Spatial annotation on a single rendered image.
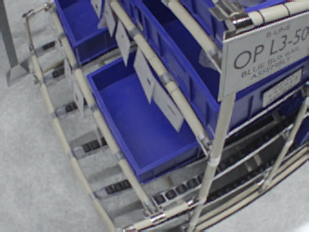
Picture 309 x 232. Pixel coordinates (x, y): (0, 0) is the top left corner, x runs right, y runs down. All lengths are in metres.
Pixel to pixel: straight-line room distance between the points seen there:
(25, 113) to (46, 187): 0.45
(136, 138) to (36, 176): 0.93
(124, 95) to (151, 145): 0.19
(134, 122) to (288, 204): 1.07
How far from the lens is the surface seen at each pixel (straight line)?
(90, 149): 2.04
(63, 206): 2.45
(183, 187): 1.67
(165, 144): 1.72
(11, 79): 2.81
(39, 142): 2.59
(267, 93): 1.30
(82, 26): 2.00
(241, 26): 0.85
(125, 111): 1.77
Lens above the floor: 2.31
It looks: 64 degrees down
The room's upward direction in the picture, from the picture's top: 1 degrees clockwise
